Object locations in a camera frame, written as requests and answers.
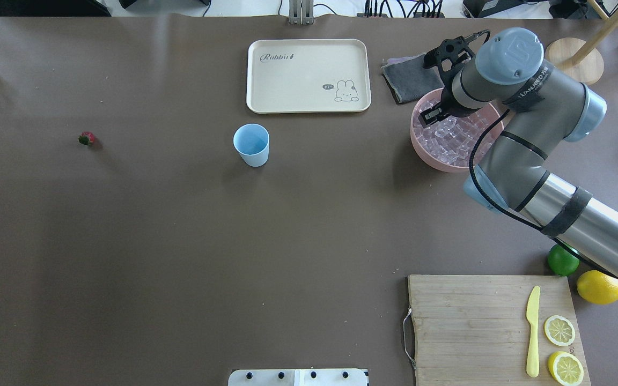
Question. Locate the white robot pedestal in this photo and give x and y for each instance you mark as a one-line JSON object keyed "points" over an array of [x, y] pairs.
{"points": [[309, 376]]}

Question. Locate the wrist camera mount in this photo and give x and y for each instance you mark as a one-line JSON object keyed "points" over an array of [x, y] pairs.
{"points": [[451, 55]]}

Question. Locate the lemon half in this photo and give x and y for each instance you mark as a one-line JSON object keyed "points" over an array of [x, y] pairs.
{"points": [[565, 368], [559, 330]]}

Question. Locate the lemon half left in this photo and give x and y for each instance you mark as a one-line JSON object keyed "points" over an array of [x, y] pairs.
{"points": [[559, 330]]}

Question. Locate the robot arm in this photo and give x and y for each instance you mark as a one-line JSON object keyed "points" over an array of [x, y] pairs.
{"points": [[548, 107]]}

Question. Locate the aluminium frame post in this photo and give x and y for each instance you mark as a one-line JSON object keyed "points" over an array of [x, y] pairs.
{"points": [[301, 12]]}

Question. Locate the beige rabbit tray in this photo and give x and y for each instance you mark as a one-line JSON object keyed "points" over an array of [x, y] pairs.
{"points": [[308, 76]]}

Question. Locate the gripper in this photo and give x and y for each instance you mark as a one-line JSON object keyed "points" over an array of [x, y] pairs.
{"points": [[453, 103]]}

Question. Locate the yellow lemon far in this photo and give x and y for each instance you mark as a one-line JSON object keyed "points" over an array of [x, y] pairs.
{"points": [[597, 288]]}

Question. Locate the wooden cutting board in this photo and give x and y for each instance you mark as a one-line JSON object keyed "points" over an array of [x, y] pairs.
{"points": [[471, 329]]}

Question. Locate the grey folded cloth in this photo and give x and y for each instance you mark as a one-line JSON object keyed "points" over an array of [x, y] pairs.
{"points": [[408, 79]]}

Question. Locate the blue plastic cup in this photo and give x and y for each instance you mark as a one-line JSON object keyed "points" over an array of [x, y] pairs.
{"points": [[251, 141]]}

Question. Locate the lemon half right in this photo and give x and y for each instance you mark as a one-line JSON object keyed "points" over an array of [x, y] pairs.
{"points": [[565, 368]]}

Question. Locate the pink bowl of ice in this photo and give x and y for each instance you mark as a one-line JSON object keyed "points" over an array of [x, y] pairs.
{"points": [[447, 145]]}

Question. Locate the yellow plastic knife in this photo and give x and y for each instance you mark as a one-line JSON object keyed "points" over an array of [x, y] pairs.
{"points": [[532, 316]]}

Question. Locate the red strawberry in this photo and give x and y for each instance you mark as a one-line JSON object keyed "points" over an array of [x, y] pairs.
{"points": [[87, 138]]}

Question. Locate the wooden glass drying stand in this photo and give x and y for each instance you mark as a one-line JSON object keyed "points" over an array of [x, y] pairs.
{"points": [[580, 59]]}

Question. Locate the green lime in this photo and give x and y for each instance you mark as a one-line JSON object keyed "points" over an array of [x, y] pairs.
{"points": [[562, 260]]}

